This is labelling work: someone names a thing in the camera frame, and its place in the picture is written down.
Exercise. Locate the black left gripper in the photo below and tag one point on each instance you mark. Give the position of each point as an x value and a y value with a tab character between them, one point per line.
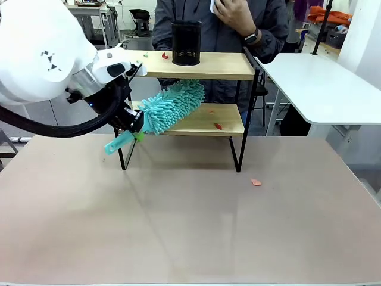
131	119

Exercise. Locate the teal microfibre duster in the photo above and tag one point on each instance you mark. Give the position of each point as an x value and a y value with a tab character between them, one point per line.
175	101

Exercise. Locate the black mesh pen holder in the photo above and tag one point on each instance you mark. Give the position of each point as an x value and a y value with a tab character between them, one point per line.
186	41

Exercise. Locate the white phone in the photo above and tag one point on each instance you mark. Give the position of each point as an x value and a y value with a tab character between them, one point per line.
212	6

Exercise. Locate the person's left forearm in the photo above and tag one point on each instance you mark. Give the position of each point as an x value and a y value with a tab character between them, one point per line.
269	44

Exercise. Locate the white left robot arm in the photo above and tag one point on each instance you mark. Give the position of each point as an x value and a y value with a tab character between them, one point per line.
35	44

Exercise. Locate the two-tier wooden black-framed shelf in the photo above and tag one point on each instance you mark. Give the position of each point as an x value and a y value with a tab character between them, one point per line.
208	65

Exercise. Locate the person's left hand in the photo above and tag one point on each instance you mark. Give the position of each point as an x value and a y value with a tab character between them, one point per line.
235	15

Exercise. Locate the red paper scrap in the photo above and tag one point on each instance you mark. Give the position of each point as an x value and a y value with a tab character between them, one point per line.
218	126
164	55

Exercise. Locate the white floor power strip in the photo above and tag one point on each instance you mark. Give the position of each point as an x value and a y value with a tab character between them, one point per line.
19	139

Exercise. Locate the black plastic stool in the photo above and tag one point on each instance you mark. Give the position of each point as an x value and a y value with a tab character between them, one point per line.
141	15

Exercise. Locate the orange-pink paper scrap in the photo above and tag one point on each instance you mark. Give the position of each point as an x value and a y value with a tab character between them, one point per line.
256	182

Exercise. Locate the grey metal workbench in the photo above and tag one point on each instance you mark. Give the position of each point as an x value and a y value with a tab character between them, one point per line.
98	18

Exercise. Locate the person in grey jacket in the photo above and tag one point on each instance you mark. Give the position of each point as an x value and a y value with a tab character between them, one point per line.
220	38

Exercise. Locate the black folding chair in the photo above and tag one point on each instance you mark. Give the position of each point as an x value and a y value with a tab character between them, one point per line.
264	98

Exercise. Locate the grey folding chair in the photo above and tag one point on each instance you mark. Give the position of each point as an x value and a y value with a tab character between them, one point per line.
6	149

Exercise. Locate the black smartwatch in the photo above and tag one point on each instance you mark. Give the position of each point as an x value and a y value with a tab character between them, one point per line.
251	38

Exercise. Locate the white side table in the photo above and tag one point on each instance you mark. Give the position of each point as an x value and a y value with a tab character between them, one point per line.
321	86

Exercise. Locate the purple garment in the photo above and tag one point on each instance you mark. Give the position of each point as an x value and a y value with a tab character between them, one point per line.
306	7

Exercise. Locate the black stand pole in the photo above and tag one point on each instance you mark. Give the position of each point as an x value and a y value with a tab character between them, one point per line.
323	24

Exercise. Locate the black plastic crate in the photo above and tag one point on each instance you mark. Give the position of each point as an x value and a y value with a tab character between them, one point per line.
334	37

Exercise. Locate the orange cloth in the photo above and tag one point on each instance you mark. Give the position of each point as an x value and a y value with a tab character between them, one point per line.
327	15

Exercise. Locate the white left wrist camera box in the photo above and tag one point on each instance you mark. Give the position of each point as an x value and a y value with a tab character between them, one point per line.
141	71

